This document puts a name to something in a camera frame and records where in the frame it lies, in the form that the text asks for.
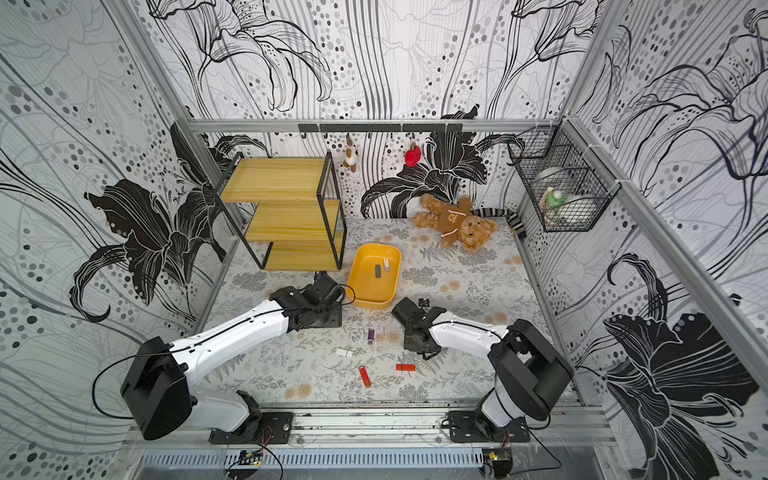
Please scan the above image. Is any green white bottle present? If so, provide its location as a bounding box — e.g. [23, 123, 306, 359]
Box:
[540, 187, 569, 224]

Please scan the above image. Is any black hook rail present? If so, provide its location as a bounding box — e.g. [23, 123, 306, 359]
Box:
[291, 120, 466, 134]

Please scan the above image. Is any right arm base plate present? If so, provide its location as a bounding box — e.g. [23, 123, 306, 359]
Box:
[441, 410, 531, 444]

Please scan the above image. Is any small black connector box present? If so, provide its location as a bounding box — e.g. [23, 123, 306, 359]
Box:
[482, 449, 513, 479]

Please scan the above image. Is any wooden shelf black frame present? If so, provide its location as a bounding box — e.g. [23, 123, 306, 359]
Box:
[220, 153, 347, 272]

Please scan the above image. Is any brown teddy bear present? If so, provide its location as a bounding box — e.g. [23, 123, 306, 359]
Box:
[413, 194, 498, 251]

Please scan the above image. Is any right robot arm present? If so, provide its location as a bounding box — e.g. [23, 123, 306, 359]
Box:
[392, 298, 574, 428]

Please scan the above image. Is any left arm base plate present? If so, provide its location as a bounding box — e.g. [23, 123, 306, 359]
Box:
[208, 412, 294, 446]

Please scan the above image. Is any small hanging plush toy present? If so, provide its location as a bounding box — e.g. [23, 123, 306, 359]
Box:
[343, 136, 359, 173]

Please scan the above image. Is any striped plush tail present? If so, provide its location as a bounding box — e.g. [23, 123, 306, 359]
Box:
[472, 208, 526, 239]

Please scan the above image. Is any yellow plastic storage box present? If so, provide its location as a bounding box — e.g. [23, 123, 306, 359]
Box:
[346, 243, 402, 310]

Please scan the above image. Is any red hanging strawberry toy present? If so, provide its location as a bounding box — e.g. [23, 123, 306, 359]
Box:
[405, 142, 422, 168]

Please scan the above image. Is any black wire basket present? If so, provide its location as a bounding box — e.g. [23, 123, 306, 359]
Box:
[506, 126, 611, 233]

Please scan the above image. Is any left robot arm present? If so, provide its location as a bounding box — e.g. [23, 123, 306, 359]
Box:
[120, 271, 356, 444]

